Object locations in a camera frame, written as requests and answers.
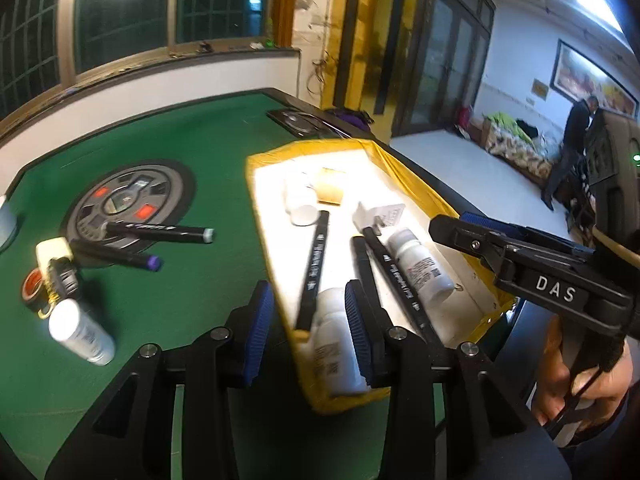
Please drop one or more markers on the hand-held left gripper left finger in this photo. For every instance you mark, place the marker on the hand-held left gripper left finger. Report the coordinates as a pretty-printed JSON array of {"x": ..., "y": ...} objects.
[{"x": 257, "y": 330}]

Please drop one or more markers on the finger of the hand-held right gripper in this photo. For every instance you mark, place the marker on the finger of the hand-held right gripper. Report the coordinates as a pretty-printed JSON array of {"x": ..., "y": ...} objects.
[
  {"x": 465, "y": 237},
  {"x": 482, "y": 219}
]

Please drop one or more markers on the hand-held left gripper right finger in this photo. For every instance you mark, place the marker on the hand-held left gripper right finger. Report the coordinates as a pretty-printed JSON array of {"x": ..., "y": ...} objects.
[{"x": 356, "y": 330}]

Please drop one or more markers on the white pill bottle green label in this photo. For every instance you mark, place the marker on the white pill bottle green label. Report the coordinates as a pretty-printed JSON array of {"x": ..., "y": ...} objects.
[{"x": 417, "y": 265}]

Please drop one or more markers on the white foam tray yellow tape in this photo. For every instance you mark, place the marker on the white foam tray yellow tape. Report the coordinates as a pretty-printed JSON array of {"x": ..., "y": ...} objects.
[{"x": 280, "y": 265}]

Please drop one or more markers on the white rectangular plastic box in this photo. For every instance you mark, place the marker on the white rectangular plastic box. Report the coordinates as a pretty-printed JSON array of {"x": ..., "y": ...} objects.
[{"x": 385, "y": 215}]

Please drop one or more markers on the black marker grey cap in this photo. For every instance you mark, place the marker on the black marker grey cap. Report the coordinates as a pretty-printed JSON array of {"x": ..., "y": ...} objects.
[{"x": 160, "y": 231}]

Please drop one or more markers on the black marker purple cap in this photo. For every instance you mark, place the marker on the black marker purple cap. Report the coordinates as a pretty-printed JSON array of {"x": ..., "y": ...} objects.
[{"x": 120, "y": 256}]

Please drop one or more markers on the small black ribbed object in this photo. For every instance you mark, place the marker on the small black ribbed object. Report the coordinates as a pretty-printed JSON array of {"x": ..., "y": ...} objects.
[{"x": 65, "y": 282}]

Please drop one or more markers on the pale yellow plastic box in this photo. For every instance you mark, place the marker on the pale yellow plastic box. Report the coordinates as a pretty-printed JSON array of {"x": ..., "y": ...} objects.
[{"x": 52, "y": 252}]

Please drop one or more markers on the black tape roll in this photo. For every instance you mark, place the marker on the black tape roll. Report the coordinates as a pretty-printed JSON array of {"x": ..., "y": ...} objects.
[{"x": 34, "y": 286}]

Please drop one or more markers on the person's right hand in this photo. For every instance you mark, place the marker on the person's right hand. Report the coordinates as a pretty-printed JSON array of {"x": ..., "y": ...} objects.
[{"x": 555, "y": 390}]

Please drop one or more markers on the bed with printed blanket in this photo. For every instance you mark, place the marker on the bed with printed blanket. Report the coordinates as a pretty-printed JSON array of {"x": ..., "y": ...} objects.
[{"x": 520, "y": 155}]

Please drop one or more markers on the pink bag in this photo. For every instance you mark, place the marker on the pink bag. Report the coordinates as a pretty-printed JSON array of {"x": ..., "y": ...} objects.
[{"x": 465, "y": 117}]

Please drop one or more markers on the glass door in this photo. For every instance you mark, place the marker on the glass door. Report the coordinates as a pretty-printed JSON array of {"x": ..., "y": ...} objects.
[{"x": 450, "y": 70}]

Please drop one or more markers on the dark purple cloth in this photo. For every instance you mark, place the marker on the dark purple cloth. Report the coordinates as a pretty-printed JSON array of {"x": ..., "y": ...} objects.
[{"x": 350, "y": 116}]

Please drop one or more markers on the round table control panel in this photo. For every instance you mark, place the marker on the round table control panel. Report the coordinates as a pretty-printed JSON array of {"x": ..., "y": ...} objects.
[{"x": 165, "y": 185}]

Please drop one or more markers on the ceiling light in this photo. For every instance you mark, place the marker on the ceiling light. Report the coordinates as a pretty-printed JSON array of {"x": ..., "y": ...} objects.
[{"x": 597, "y": 0}]

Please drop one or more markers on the crumpled white paper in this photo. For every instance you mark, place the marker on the crumpled white paper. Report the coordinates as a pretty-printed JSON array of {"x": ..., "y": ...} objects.
[{"x": 256, "y": 45}]

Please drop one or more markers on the small black windowsill object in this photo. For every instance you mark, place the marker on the small black windowsill object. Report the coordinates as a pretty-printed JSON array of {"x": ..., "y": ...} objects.
[{"x": 205, "y": 47}]

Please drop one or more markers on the barred window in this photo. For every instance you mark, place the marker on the barred window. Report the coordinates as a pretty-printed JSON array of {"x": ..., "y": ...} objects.
[{"x": 120, "y": 10}]

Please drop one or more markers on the small yellow wall sign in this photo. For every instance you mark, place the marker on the small yellow wall sign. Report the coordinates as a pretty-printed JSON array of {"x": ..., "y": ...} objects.
[{"x": 540, "y": 88}]

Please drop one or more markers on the wall poster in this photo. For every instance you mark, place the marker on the wall poster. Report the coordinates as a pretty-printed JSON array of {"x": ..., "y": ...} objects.
[{"x": 590, "y": 77}]

